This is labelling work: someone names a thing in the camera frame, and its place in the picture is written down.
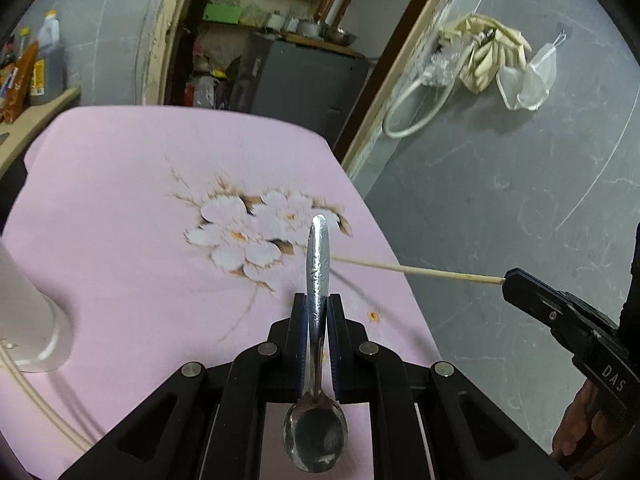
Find small steel spoon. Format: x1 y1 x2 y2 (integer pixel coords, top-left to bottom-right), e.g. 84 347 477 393
283 214 348 474

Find wooden chopstick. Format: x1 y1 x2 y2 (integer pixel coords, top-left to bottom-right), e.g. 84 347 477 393
1 344 93 453
333 256 506 286

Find white plastic utensil caddy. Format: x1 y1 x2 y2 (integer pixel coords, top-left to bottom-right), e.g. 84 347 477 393
0 244 73 373

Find person's right hand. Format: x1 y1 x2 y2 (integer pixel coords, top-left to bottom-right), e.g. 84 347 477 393
551 380 639 479

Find pink floral tablecloth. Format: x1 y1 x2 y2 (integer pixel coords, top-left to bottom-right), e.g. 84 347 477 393
0 104 444 480

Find dark grey cabinet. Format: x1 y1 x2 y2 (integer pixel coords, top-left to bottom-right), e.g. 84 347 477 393
229 34 370 144

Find steel bowl on cabinet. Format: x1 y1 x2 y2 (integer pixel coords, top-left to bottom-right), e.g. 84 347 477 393
324 27 358 47

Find white mesh bag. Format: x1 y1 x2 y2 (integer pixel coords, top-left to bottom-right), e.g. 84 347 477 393
496 29 567 112

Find large dark oil jug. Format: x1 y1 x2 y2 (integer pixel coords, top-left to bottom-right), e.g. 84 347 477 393
29 10 65 106

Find orange spice bag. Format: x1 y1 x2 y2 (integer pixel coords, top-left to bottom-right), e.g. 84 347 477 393
2 40 39 125

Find wooden door frame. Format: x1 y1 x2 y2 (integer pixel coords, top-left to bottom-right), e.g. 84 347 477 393
141 0 452 178

